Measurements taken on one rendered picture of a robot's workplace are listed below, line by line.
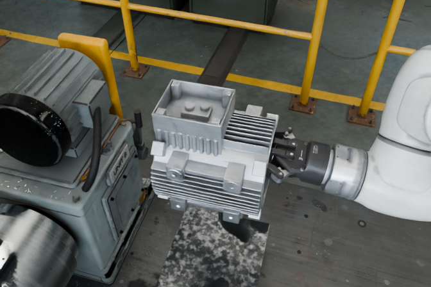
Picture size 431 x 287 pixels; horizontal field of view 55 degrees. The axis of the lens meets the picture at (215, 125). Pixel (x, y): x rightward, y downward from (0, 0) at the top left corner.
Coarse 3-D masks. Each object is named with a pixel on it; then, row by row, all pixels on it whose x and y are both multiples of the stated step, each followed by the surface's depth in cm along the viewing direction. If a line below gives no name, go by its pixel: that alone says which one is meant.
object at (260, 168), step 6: (270, 114) 76; (276, 120) 76; (156, 144) 71; (162, 144) 71; (156, 150) 71; (162, 150) 71; (162, 156) 71; (258, 162) 67; (264, 162) 67; (258, 168) 67; (264, 168) 67; (252, 174) 68; (258, 174) 67; (264, 174) 67; (162, 198) 79; (168, 198) 79; (252, 216) 76; (258, 216) 75
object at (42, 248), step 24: (0, 216) 87; (24, 216) 88; (0, 240) 83; (24, 240) 84; (48, 240) 87; (72, 240) 94; (0, 264) 80; (24, 264) 82; (48, 264) 85; (72, 264) 92
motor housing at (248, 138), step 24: (240, 120) 72; (264, 120) 73; (240, 144) 69; (264, 144) 69; (192, 168) 70; (216, 168) 70; (168, 192) 75; (192, 192) 72; (216, 192) 71; (264, 192) 82
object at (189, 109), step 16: (176, 80) 75; (176, 96) 75; (192, 96) 76; (208, 96) 75; (224, 96) 72; (160, 112) 69; (176, 112) 73; (192, 112) 71; (208, 112) 71; (224, 112) 68; (160, 128) 70; (176, 128) 69; (192, 128) 68; (208, 128) 67; (224, 128) 69; (176, 144) 72; (192, 144) 70; (208, 144) 69
